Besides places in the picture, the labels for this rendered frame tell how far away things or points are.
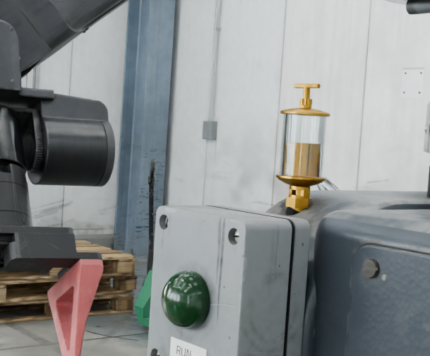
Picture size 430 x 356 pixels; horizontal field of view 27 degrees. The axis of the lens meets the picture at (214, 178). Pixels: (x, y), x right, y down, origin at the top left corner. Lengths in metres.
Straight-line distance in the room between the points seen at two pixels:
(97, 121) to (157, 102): 8.36
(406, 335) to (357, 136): 6.95
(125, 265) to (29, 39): 5.78
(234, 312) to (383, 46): 6.87
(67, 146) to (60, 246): 0.09
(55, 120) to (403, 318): 0.38
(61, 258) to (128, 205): 8.79
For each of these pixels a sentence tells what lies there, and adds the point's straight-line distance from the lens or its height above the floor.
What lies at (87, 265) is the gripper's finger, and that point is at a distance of 0.66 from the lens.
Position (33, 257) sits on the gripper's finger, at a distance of 0.65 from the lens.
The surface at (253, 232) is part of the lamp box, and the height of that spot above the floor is 1.32.
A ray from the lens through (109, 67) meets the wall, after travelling 9.31.
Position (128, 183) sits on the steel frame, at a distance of 9.43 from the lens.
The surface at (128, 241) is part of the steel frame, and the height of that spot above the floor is 0.15.
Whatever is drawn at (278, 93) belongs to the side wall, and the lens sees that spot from 8.06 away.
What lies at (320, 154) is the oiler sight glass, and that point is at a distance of 0.51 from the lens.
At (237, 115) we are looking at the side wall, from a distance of 8.46.
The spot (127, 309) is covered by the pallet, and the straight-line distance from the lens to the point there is 6.60.
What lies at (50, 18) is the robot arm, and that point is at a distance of 0.73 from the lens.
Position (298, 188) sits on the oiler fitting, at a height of 1.34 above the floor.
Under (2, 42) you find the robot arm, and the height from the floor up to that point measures 1.43.
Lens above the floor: 1.37
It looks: 3 degrees down
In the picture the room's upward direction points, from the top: 4 degrees clockwise
